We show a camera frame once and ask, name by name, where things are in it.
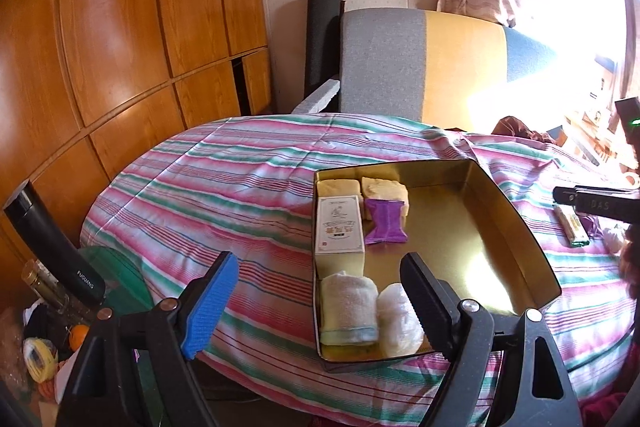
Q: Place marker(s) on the glass bottle with gold cap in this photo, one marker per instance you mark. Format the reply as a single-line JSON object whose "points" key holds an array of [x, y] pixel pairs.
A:
{"points": [[42, 284]]}

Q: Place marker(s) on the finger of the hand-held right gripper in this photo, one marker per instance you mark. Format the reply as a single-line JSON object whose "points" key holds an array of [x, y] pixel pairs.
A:
{"points": [[565, 196]]}

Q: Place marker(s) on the purple packet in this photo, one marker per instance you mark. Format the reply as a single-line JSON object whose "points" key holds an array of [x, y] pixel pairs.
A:
{"points": [[592, 227], [385, 222]]}

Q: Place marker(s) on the wooden shelf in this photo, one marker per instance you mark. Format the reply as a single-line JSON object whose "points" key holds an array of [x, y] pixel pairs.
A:
{"points": [[595, 137]]}

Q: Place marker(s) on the pale towel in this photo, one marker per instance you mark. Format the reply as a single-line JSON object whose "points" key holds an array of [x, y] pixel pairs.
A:
{"points": [[350, 312]]}

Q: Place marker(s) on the green carton box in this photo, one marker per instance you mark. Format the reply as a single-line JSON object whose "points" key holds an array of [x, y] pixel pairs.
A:
{"points": [[570, 224]]}

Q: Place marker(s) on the gold tin box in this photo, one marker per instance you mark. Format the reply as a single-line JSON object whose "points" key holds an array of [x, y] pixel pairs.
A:
{"points": [[450, 237]]}

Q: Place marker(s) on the clear plastic bag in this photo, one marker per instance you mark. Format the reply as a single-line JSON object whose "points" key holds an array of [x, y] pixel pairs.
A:
{"points": [[11, 347]]}

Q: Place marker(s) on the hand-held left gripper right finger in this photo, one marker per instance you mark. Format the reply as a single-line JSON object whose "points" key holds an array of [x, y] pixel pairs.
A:
{"points": [[427, 302]]}

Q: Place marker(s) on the striped bed sheet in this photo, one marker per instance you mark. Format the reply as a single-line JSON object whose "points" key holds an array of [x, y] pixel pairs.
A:
{"points": [[225, 187]]}

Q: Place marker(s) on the black rolled mat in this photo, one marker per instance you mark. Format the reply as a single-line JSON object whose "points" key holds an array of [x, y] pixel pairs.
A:
{"points": [[322, 42]]}

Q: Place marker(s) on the wooden wardrobe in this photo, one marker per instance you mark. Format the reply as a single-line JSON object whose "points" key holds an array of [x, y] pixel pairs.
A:
{"points": [[115, 32]]}

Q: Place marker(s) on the green plastic stool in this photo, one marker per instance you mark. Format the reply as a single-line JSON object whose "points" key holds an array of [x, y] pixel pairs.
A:
{"points": [[120, 267]]}

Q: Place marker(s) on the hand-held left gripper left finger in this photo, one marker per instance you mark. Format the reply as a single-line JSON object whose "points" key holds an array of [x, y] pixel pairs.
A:
{"points": [[207, 307]]}

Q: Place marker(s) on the yellow block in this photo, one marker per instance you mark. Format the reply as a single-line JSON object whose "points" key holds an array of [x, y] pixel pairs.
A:
{"points": [[385, 191], [340, 187]]}

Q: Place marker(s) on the white printed carton box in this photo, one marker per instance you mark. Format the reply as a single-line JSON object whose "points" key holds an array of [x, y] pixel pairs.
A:
{"points": [[340, 227]]}

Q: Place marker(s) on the white plastic-wrapped ball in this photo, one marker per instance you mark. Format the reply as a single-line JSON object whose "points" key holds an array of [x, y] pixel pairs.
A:
{"points": [[400, 322], [613, 238]]}

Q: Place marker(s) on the black thermos bottle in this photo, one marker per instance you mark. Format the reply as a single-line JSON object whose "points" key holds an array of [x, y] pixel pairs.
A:
{"points": [[55, 247]]}

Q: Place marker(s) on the orange fruit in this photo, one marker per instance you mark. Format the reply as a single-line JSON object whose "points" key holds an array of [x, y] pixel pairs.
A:
{"points": [[80, 337]]}

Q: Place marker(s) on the yellow tape roll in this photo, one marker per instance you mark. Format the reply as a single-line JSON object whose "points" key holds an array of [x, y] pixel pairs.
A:
{"points": [[39, 359]]}

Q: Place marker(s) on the brown cloth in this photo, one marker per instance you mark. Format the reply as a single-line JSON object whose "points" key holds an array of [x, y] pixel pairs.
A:
{"points": [[517, 127]]}

